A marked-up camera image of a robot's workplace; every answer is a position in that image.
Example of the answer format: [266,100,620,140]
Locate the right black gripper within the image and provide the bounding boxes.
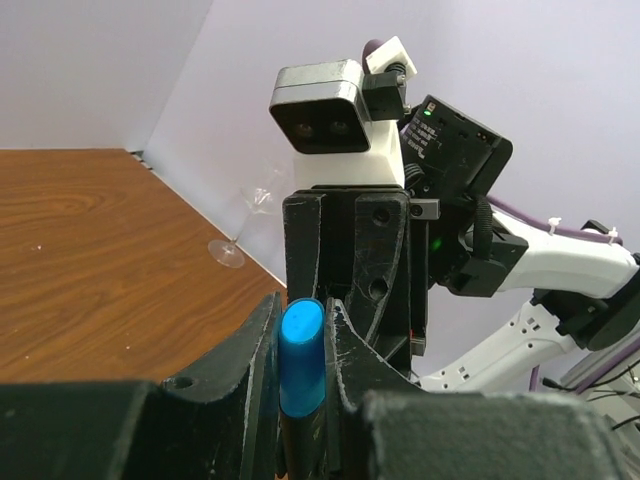
[283,96,527,375]

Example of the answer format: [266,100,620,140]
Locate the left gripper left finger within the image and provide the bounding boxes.
[1,293,281,479]

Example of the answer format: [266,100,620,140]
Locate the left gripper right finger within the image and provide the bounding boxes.
[325,298,630,479]

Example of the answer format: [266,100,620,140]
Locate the blue highlighter cap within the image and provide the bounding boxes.
[278,298,326,418]

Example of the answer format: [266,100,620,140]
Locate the black blue highlighter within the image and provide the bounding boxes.
[276,404,329,479]

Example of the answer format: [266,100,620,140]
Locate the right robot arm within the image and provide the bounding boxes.
[283,96,639,392]

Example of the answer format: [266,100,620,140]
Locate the clear wine glass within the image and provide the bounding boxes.
[208,167,283,269]

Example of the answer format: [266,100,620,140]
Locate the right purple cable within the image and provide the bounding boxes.
[487,194,626,246]

